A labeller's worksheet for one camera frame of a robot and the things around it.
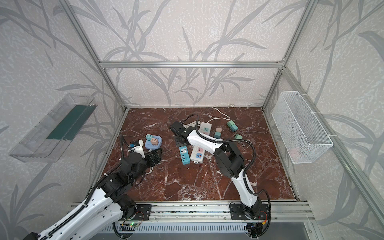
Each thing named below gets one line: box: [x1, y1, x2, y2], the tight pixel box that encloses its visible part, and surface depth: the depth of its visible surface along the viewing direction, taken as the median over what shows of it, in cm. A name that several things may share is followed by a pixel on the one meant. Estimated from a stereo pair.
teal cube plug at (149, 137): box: [146, 134, 154, 141], surface depth 97 cm
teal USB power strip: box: [178, 145, 191, 165], surface depth 93 cm
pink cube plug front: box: [151, 138, 159, 145], surface depth 95 cm
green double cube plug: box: [227, 120, 239, 132], surface depth 110 cm
